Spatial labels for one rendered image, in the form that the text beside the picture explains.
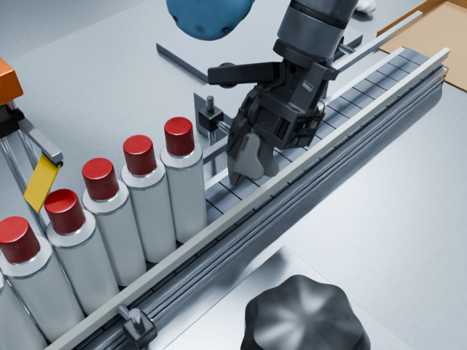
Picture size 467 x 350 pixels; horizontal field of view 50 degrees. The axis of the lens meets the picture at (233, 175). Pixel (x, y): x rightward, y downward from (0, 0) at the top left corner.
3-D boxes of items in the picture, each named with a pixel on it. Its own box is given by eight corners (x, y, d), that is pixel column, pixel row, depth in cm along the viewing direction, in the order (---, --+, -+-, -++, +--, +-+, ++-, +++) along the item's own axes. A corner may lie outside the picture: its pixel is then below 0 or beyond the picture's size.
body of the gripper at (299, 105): (276, 155, 62) (318, 65, 57) (229, 122, 66) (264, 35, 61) (308, 151, 68) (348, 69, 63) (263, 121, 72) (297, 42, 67)
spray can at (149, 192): (150, 271, 67) (126, 167, 52) (133, 244, 70) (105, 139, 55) (183, 253, 69) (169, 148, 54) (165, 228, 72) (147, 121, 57)
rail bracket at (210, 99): (230, 195, 83) (229, 121, 70) (201, 172, 86) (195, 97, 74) (244, 185, 84) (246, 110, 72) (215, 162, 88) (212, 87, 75)
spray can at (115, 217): (127, 296, 65) (94, 194, 50) (100, 273, 67) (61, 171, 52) (155, 269, 67) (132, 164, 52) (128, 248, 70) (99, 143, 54)
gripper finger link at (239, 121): (227, 160, 66) (251, 101, 62) (219, 154, 67) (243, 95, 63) (248, 157, 70) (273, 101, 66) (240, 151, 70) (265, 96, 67)
